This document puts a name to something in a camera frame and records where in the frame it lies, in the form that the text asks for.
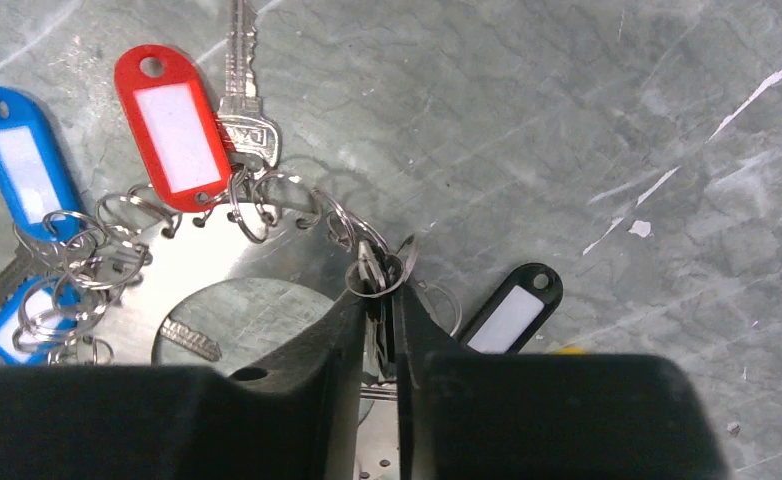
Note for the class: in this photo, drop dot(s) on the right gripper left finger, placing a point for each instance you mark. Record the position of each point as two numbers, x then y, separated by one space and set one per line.
292 414

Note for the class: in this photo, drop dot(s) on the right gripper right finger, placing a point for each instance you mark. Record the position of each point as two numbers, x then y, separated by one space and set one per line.
467 415

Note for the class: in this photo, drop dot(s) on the silver disc keyring with keys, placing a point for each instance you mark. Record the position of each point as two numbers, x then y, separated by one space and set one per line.
100 287

